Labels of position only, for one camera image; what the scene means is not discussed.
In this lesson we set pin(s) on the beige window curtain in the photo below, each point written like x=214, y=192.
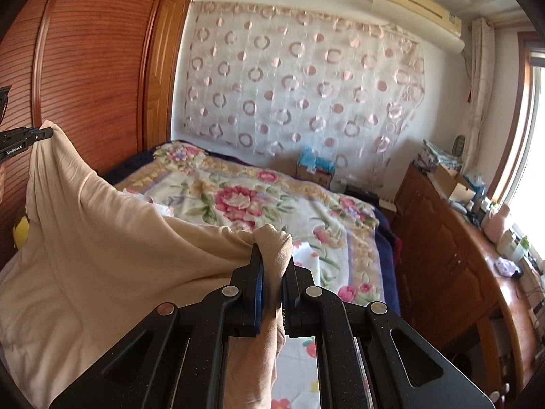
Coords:
x=479, y=93

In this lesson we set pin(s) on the wooden slatted wardrobe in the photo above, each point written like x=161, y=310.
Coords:
x=106, y=72

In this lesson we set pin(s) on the floral bed quilt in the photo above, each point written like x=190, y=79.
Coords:
x=387, y=264

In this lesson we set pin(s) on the beige t-shirt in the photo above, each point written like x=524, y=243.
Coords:
x=106, y=243

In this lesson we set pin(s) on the pink floral blanket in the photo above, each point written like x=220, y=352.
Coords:
x=238, y=200

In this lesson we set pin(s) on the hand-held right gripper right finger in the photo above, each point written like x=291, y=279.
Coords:
x=291, y=302

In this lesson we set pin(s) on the pink bottle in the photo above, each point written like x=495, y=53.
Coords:
x=498, y=223

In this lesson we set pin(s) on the pale purple pouch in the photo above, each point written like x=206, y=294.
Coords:
x=506, y=267

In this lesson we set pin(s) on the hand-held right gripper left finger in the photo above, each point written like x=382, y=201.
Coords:
x=255, y=298

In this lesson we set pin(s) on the blue plastic pack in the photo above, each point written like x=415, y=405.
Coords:
x=315, y=161

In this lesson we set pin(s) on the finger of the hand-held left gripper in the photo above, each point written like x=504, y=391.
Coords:
x=40, y=133

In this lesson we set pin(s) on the open cardboard box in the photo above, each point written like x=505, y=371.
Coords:
x=447, y=179

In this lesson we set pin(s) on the stack of folded cloths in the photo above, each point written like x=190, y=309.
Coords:
x=434, y=153

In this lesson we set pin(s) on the wooden sideboard cabinet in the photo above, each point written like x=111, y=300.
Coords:
x=443, y=238

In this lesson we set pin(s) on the green-capped white bottle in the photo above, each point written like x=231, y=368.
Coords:
x=517, y=245

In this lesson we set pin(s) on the teal tissue pack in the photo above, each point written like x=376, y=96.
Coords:
x=473, y=185

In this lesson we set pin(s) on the dark oval object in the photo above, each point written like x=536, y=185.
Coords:
x=459, y=145

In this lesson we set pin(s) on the sheer circle-patterned curtain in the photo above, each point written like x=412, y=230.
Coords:
x=298, y=85

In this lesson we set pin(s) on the yellow plush toy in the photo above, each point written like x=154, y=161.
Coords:
x=20, y=232

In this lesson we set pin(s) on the window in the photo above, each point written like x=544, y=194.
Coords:
x=534, y=157

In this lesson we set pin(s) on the wall air conditioner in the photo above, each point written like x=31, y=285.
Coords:
x=421, y=30

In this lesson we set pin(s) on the small brown cardboard box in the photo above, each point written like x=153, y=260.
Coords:
x=315, y=179

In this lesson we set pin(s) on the black box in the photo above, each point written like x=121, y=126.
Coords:
x=362, y=197

